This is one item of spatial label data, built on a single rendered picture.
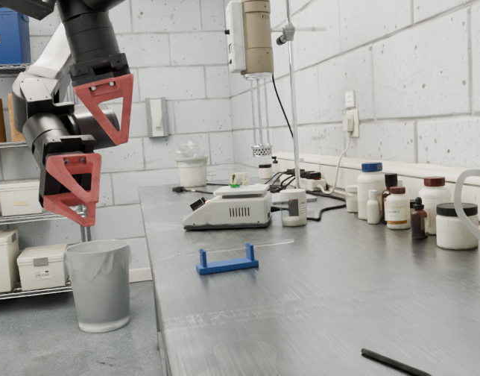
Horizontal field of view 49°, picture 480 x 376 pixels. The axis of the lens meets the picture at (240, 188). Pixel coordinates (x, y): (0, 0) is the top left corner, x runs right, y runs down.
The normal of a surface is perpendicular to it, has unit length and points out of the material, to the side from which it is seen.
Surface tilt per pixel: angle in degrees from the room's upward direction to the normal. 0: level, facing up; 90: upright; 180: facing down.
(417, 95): 90
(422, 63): 90
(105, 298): 94
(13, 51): 92
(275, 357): 0
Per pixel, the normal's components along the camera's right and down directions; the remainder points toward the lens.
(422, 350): -0.07, -0.99
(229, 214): -0.17, 0.11
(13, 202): 0.12, 0.14
